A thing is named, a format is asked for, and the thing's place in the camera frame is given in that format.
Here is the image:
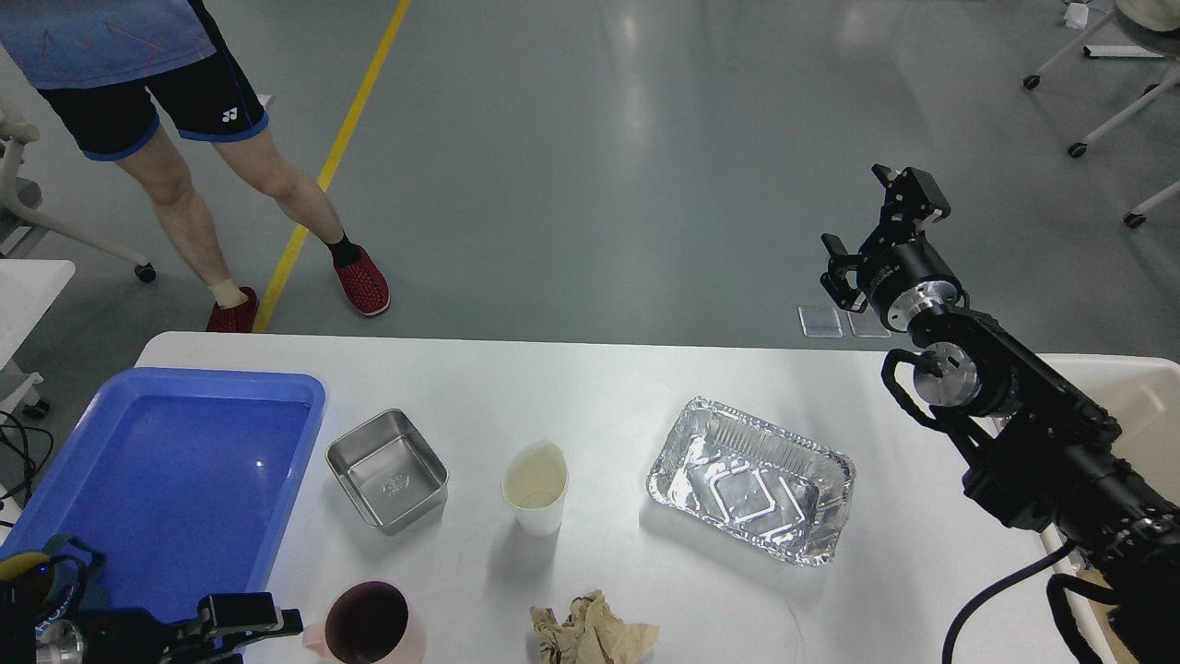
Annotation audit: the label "aluminium foil tray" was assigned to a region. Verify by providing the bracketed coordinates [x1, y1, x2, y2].
[645, 397, 856, 567]

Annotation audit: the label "white plastic bin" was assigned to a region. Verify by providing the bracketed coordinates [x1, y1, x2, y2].
[999, 353, 1179, 663]

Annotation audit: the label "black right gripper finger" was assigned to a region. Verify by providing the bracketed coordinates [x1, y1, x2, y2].
[820, 232, 867, 314]
[871, 163, 951, 243]

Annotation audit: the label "white paper cup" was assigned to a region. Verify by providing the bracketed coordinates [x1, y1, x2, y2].
[502, 440, 570, 538]

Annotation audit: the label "white rolling stand left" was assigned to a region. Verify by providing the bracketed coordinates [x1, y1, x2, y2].
[1, 100, 157, 283]

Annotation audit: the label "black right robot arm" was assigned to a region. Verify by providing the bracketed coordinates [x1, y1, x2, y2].
[820, 164, 1179, 663]

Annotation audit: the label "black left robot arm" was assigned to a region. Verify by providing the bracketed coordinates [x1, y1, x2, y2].
[4, 534, 304, 663]

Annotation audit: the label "blue plastic tray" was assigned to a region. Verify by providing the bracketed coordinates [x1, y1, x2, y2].
[4, 367, 327, 623]

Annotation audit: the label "black cables at left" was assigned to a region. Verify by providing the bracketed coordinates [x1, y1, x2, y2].
[0, 410, 54, 531]

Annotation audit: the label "clear floor plate left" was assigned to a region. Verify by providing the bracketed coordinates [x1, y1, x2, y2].
[797, 305, 844, 338]

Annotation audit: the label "blue home mug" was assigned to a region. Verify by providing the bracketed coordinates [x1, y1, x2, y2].
[4, 533, 111, 637]

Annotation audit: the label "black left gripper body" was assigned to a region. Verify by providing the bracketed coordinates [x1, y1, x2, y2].
[166, 612, 245, 663]

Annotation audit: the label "person in blue shirt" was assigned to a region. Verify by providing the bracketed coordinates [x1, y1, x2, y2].
[1, 1, 391, 333]

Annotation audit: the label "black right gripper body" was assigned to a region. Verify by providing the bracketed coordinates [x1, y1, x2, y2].
[858, 226, 966, 333]

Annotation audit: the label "crumpled brown paper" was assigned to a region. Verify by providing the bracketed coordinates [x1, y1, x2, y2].
[527, 591, 661, 663]

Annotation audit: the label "clear floor plate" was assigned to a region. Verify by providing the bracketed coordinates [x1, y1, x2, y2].
[846, 308, 893, 338]
[797, 305, 844, 338]

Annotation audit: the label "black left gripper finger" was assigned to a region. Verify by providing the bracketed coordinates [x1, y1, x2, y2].
[198, 592, 304, 639]

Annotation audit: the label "square stainless steel container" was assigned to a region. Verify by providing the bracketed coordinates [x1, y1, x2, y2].
[327, 409, 450, 537]

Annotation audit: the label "white wheeled chair base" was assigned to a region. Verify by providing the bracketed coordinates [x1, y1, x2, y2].
[1023, 0, 1180, 229]

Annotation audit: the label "clear floor plate right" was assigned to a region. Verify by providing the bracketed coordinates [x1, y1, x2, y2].
[846, 308, 893, 338]

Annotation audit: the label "pink plastic mug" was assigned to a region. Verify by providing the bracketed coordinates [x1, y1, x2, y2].
[301, 580, 427, 663]

